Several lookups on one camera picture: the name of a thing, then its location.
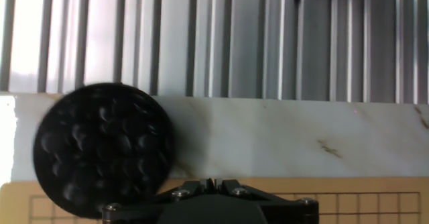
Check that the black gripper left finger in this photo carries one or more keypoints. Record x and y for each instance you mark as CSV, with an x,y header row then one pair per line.
x,y
147,205

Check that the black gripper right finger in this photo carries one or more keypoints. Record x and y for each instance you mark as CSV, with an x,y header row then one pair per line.
x,y
278,207

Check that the wooden go board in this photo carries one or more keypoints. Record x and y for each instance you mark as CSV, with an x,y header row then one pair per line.
x,y
352,187

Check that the black bowl of Go stones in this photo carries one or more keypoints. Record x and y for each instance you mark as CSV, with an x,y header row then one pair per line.
x,y
104,150

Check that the white marble pattern mat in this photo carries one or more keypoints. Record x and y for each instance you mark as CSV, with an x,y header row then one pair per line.
x,y
268,137

